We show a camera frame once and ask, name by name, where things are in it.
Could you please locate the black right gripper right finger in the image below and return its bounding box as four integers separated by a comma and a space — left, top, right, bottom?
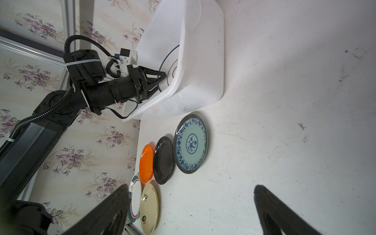
254, 185, 320, 235

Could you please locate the teal blue floral plate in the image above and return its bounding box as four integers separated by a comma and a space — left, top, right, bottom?
173, 114, 208, 174

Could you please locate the aluminium frame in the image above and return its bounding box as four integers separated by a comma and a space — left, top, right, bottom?
0, 0, 77, 200

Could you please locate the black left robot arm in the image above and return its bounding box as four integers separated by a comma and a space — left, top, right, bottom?
1, 43, 166, 235

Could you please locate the white plate black rim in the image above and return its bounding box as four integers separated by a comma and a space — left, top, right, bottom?
160, 45, 180, 91

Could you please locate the yellowish cream plate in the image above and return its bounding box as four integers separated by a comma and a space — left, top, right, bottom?
140, 183, 159, 235

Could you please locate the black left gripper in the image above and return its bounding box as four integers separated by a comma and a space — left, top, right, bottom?
63, 50, 167, 115

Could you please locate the white plastic bin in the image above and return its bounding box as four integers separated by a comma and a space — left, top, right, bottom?
122, 1, 224, 120

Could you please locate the white green rim plate left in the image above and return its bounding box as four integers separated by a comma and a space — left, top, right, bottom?
128, 173, 143, 223

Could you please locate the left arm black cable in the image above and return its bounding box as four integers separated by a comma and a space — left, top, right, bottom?
0, 34, 130, 156

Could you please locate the orange plate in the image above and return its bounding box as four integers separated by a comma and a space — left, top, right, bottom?
139, 145, 154, 184

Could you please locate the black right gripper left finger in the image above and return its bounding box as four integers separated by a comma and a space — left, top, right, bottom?
64, 184, 130, 235

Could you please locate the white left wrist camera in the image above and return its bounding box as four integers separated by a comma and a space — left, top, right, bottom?
105, 49, 138, 79

